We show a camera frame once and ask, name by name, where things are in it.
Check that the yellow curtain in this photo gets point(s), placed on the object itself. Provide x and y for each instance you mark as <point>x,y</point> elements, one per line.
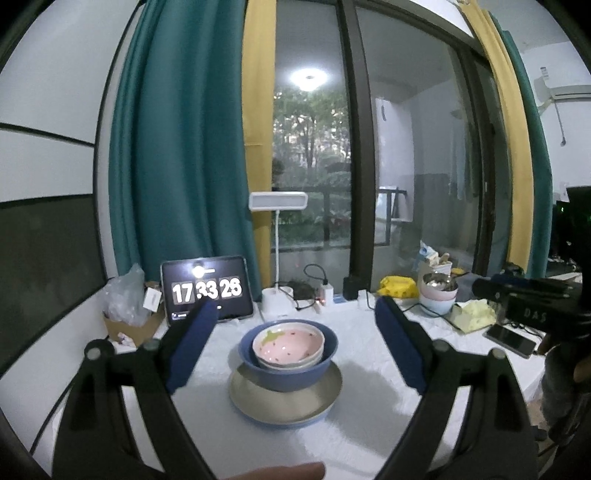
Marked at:
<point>258,115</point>
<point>503,115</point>

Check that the clear plastic bag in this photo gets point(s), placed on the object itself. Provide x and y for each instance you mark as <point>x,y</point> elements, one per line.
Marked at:
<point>124,295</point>

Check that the black power adapter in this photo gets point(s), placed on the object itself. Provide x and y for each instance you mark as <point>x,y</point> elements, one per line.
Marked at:
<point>350,287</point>

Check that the small white box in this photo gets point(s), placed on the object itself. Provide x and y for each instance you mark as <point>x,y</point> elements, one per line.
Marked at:
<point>152,299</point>

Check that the pink steel-lined bowl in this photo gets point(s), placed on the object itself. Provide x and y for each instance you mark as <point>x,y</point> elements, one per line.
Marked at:
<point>438,288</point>

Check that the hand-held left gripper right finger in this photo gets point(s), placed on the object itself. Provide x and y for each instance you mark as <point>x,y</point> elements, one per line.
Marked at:
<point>401,341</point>

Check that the person's right hand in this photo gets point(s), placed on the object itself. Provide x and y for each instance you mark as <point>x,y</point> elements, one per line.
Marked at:
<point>547,344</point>

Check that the tablet showing clock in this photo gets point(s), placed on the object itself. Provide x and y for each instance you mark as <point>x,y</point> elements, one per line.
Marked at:
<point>184,272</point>

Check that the cream bowl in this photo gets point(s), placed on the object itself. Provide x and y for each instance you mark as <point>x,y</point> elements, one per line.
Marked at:
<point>287,365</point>

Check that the balcony railing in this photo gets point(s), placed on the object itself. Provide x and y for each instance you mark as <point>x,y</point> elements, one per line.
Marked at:
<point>332,217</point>

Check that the light blue bowl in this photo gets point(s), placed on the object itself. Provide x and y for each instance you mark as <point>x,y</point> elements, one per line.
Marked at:
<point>436,307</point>

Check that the large blue bowl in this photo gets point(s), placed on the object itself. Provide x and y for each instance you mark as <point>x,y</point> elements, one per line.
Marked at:
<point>286,381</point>

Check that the white air conditioner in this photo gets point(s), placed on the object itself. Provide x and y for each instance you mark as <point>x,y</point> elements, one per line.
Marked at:
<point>563,85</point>

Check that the black window frame post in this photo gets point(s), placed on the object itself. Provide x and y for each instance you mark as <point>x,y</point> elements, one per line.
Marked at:
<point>358,138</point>

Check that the black smartphone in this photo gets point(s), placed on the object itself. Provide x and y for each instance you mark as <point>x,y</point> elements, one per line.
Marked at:
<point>510,340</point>

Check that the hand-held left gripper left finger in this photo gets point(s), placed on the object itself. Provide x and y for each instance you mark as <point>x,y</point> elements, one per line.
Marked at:
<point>189,346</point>

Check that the yellow patterned tissue pack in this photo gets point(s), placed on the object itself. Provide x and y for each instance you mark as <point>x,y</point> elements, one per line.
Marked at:
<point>473,316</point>

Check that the pink strawberry bowl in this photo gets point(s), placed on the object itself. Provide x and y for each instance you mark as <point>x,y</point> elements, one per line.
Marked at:
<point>288,346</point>

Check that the white desk lamp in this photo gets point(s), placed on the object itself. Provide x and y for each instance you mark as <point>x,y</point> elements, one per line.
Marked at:
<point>277,201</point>

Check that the person's left hand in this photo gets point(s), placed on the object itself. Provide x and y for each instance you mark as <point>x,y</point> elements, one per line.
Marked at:
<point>286,473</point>

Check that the white charger plug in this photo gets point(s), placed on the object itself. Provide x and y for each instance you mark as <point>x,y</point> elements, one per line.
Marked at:
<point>326,294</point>

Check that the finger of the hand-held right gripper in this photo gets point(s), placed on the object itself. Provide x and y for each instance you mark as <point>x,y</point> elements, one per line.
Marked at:
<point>508,278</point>
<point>489,288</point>

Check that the teal curtain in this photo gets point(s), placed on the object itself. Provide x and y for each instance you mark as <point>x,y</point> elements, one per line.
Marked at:
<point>175,138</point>
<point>538,161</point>

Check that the beige plate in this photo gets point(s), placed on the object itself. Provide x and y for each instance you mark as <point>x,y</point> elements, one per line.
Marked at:
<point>258,401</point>

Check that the cardboard box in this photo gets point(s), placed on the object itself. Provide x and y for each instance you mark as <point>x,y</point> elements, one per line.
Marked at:
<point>134,330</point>

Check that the grey cloth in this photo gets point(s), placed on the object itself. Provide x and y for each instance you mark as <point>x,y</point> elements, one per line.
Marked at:
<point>468,288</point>

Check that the blue snack bag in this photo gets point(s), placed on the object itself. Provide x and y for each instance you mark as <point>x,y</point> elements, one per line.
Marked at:
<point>427,253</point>

